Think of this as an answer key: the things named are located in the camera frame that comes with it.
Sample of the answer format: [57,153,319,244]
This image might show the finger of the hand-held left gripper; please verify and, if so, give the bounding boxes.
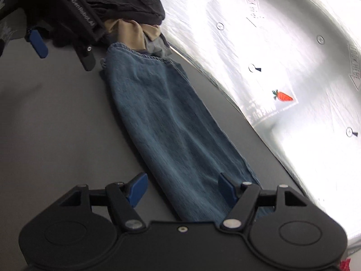
[25,25,49,60]
[74,38,97,72]

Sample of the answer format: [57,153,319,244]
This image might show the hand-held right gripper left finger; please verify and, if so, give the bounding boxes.
[58,173,148,231]

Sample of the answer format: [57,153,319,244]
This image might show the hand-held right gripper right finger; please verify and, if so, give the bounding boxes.
[218,173,310,231]

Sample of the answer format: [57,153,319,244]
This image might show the blue denim jeans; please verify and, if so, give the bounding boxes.
[99,42,275,223]

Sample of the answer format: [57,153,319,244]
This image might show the dark printed cloth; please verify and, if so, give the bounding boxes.
[0,0,29,58]

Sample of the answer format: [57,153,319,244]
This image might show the black cloth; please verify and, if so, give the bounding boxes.
[52,0,166,48]

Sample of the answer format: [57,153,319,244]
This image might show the beige cloth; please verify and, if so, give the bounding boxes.
[103,19,162,54]

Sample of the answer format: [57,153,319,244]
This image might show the grey cloth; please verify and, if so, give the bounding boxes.
[143,33,173,60]

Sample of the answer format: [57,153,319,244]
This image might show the white carrot printed sheet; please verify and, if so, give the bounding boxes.
[151,0,361,241]

